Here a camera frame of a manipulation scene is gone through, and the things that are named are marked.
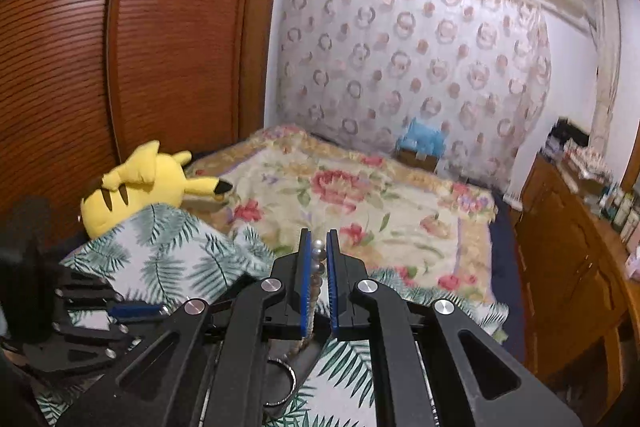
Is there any stack of folded clothes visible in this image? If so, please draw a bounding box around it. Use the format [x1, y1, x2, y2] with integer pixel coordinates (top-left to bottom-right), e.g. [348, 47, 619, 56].
[542, 117, 612, 186]

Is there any patterned lace curtain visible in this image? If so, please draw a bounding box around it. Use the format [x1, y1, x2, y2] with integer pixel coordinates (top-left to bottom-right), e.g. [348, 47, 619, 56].
[278, 0, 551, 188]

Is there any floral bed quilt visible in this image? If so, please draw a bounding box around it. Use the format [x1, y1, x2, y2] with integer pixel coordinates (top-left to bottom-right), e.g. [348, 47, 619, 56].
[183, 124, 497, 303]

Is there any navy blue bed sheet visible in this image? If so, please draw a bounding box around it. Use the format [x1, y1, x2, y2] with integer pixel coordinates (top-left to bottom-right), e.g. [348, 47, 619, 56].
[489, 190, 526, 363]

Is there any blue plush toy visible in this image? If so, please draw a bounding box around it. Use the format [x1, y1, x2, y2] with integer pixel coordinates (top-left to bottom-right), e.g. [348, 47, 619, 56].
[396, 118, 445, 158]

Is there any white pearl necklace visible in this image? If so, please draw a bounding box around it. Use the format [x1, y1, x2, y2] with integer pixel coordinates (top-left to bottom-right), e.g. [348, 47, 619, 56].
[278, 239, 329, 363]

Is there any silver bangle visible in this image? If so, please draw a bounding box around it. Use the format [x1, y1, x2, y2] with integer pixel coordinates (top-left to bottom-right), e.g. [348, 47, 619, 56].
[262, 358, 297, 409]

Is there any wooden wardrobe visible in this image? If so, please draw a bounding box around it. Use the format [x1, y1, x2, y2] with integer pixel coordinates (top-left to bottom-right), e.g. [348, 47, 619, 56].
[1, 0, 273, 245]

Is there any yellow Pikachu plush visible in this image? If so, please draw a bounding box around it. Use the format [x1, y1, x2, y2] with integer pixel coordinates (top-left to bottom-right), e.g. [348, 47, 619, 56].
[80, 140, 233, 239]

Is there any wooden sideboard cabinet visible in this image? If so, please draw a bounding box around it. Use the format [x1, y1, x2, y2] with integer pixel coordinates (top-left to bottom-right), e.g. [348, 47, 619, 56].
[512, 152, 640, 388]

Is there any beige side curtain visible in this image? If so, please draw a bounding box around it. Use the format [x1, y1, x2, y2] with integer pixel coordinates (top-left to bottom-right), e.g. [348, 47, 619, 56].
[589, 0, 620, 157]

